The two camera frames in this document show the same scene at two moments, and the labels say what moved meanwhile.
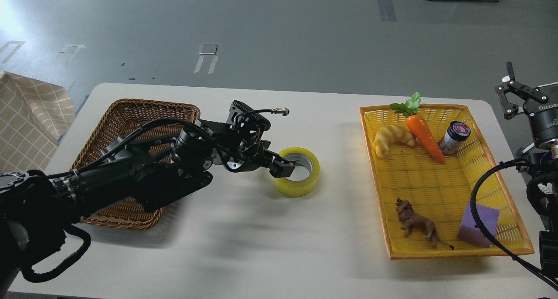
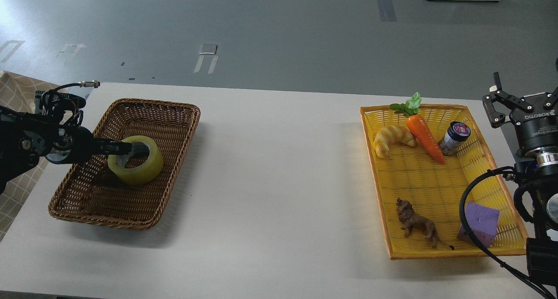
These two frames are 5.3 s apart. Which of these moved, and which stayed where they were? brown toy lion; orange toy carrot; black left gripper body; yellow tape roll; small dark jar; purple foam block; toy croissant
Moved: yellow tape roll; black left gripper body
Stayed: toy croissant; purple foam block; brown toy lion; orange toy carrot; small dark jar
